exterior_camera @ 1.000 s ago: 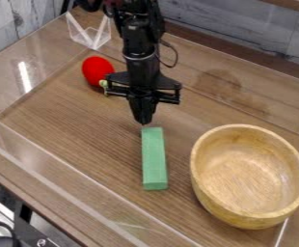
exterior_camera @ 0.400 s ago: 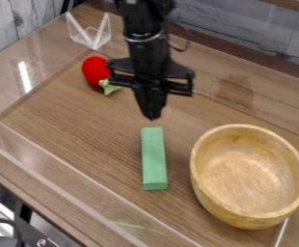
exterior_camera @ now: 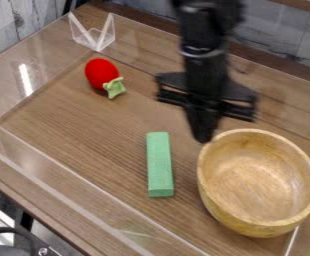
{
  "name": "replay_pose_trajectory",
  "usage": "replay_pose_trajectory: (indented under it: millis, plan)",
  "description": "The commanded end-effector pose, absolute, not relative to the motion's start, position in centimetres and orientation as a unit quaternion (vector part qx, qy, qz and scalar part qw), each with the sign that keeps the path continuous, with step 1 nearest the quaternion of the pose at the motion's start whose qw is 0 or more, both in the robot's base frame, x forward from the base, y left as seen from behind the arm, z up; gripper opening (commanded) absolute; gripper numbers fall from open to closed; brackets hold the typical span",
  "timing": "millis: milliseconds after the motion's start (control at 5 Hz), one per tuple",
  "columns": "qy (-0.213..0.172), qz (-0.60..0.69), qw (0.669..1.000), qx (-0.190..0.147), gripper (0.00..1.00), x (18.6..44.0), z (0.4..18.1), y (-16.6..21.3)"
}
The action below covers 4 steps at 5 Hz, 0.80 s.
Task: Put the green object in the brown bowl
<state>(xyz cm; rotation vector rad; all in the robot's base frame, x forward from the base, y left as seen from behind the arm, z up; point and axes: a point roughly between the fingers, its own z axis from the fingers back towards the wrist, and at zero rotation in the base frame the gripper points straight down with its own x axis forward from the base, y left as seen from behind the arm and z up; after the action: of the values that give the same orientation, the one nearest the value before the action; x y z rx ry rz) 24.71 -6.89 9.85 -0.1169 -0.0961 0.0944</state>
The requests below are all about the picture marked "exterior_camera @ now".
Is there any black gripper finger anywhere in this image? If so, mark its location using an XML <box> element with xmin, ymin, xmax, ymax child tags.
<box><xmin>185</xmin><ymin>106</ymin><xmax>202</xmax><ymax>142</ymax></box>
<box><xmin>202</xmin><ymin>109</ymin><xmax>220</xmax><ymax>142</ymax></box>

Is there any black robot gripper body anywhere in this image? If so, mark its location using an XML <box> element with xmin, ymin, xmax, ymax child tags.
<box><xmin>153</xmin><ymin>53</ymin><xmax>260</xmax><ymax>123</ymax></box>

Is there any green rectangular block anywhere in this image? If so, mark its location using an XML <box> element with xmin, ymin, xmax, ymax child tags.
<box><xmin>145</xmin><ymin>132</ymin><xmax>174</xmax><ymax>197</ymax></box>

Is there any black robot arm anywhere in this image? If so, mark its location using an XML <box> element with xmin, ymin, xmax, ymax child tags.
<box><xmin>154</xmin><ymin>0</ymin><xmax>259</xmax><ymax>143</ymax></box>

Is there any light brown wooden bowl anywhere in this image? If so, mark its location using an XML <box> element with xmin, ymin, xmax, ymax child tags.
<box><xmin>196</xmin><ymin>129</ymin><xmax>310</xmax><ymax>238</ymax></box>

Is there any red plush strawberry toy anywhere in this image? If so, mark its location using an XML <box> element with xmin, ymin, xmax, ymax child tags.
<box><xmin>84</xmin><ymin>58</ymin><xmax>125</xmax><ymax>99</ymax></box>

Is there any clear acrylic corner bracket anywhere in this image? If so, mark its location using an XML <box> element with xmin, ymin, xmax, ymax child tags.
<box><xmin>68</xmin><ymin>12</ymin><xmax>114</xmax><ymax>52</ymax></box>

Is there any black metal table frame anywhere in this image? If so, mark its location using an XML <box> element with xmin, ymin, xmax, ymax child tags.
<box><xmin>13</xmin><ymin>207</ymin><xmax>70</xmax><ymax>256</ymax></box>

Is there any black cable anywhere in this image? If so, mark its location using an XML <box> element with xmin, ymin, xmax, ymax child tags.
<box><xmin>0</xmin><ymin>226</ymin><xmax>34</xmax><ymax>256</ymax></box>

